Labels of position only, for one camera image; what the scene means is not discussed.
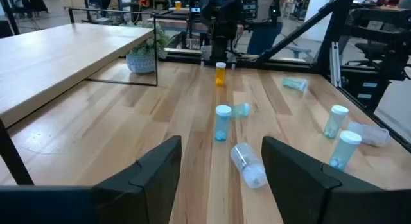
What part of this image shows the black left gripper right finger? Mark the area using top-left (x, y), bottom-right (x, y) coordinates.
top-left (261, 135), bottom-right (386, 224)

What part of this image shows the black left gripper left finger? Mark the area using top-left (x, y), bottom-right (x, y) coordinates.
top-left (92, 135), bottom-right (182, 224)

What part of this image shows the clear pill bottle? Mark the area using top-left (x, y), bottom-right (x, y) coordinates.
top-left (347, 121), bottom-right (390, 148)
top-left (230, 142), bottom-right (268, 189)

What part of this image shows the blue pill bottle white cap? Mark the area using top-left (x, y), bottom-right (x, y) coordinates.
top-left (214, 104), bottom-right (232, 142)
top-left (328, 130), bottom-right (363, 172)

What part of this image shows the black control box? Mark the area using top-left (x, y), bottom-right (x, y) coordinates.
top-left (340, 66), bottom-right (396, 112)

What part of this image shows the green potted succulent plant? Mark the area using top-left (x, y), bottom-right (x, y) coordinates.
top-left (120, 21), bottom-right (170, 74)

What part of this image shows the silver aluminium extrusion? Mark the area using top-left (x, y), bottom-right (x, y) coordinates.
top-left (329, 41), bottom-right (342, 87)

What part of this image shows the orange pill bottle white cap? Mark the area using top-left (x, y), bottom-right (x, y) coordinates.
top-left (214, 62), bottom-right (227, 87)

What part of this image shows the person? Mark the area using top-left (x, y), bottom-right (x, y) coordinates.
top-left (245, 0), bottom-right (285, 56)

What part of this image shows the wooden background bench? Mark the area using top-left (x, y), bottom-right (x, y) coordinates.
top-left (146, 17), bottom-right (245, 34)

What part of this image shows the wooden shelf black metal frame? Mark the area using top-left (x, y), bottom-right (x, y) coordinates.
top-left (0, 7), bottom-right (159, 186)

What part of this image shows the black aluminium table frame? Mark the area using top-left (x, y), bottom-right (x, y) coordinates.
top-left (162, 0), bottom-right (411, 154)

